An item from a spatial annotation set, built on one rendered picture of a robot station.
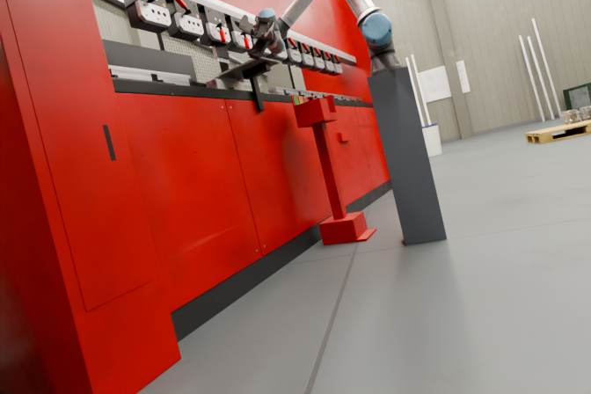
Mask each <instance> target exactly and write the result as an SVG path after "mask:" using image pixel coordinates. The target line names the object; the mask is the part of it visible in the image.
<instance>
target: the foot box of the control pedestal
mask: <svg viewBox="0 0 591 394"><path fill-rule="evenodd" d="M319 228H320V232H321V236H322V240H323V243H324V245H329V244H344V243H353V242H362V241H367V240H368V239H369V238H370V237H371V236H372V235H373V234H374V233H375V232H376V229H370V230H368V227H367V224H366V220H365V216H364V212H363V211H361V212H354V213H348V214H347V216H346V217H344V218H341V219H335V220H334V218H333V215H332V216H331V217H329V218H328V219H326V220H325V221H323V222H322V223H320V224H319Z"/></svg>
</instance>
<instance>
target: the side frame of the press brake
mask: <svg viewBox="0 0 591 394"><path fill-rule="evenodd" d="M180 359H181V355H180V351H179V345H178V341H177V338H176V334H175V331H174V327H173V323H172V320H171V313H170V310H169V306H168V302H167V299H166V295H165V292H164V285H163V282H162V278H161V274H160V271H159V267H158V263H157V257H156V254H155V250H154V246H153V243H152V239H151V235H150V229H149V225H148V222H147V218H146V215H145V211H144V207H143V204H142V197H141V194H140V190H139V186H138V183H137V179H136V176H135V169H134V166H133V162H132V158H131V155H130V151H129V147H128V141H127V137H126V134H125V130H124V127H123V123H122V119H121V116H120V109H119V106H118V102H117V98H116V95H115V91H114V88H113V81H112V78H111V74H110V70H109V67H108V63H107V59H106V53H105V50H104V46H103V42H102V39H101V35H100V31H99V25H98V21H97V18H96V14H95V11H94V7H93V3H92V0H0V392H2V393H5V394H136V393H137V392H138V391H139V390H141V389H142V388H144V387H145V386H146V385H148V384H149V383H150V382H152V381H153V380H154V379H156V378H157V377H158V376H160V375H161V374H162V373H164V372H165V371H166V370H167V369H168V368H169V367H171V366H172V365H173V364H174V363H176V362H177V361H179V360H180Z"/></svg>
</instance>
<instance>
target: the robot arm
mask: <svg viewBox="0 0 591 394"><path fill-rule="evenodd" d="M312 1H313V0H292V2H291V3H290V4H289V5H288V7H287V8H286V9H285V10H284V12H283V13H282V14H281V15H280V16H279V17H278V18H276V17H275V13H274V10H273V9H271V8H267V9H264V10H262V11H261V12H260V13H259V16H257V15H256V17H255V20H254V21H255V22H256V25H255V28H254V30H253V31H252V24H251V23H249V21H248V16H247V15H244V16H243V17H242V18H241V20H240V22H239V23H238V22H237V21H235V22H234V23H235V24H236V26H237V27H238V28H239V29H240V30H242V31H243V32H245V33H247V34H250V35H251V36H252V37H253V38H255V39H257V41H256V43H255V44H254V46H253V48H252V50H251V52H250V53H249V56H250V58H252V59H255V60H259V59H260V58H261V56H262V55H263V54H264V52H265V50H266V48H267V49H269V51H270V52H272V53H274V54H276V55H278V54H280V53H282V52H283V50H284V48H285V43H284V41H283V40H285V39H286V38H287V36H288V30H289V29H290V27H291V26H292V25H293V24H294V23H295V22H296V21H297V20H298V18H299V17H300V16H301V15H302V14H303V12H304V11H305V10H306V9H307V7H308V6H309V5H310V4H311V2H312ZM346 1H347V3H348V4H349V6H350V8H351V9H352V11H353V13H354V15H355V16H356V17H357V19H358V22H357V26H358V28H359V30H360V31H361V34H362V35H363V37H364V39H365V41H366V43H367V46H368V53H369V57H370V61H371V68H370V76H371V77H372V76H375V75H378V74H382V73H384V72H387V71H391V70H394V69H399V68H403V65H402V63H401V62H400V60H399V59H398V57H397V55H396V51H395V48H394V43H393V39H392V24H391V22H390V19H389V18H388V17H387V16H385V15H384V13H383V11H382V9H381V8H379V7H375V6H374V4H373V3H372V1H371V0H346ZM256 20H257V21H256Z"/></svg>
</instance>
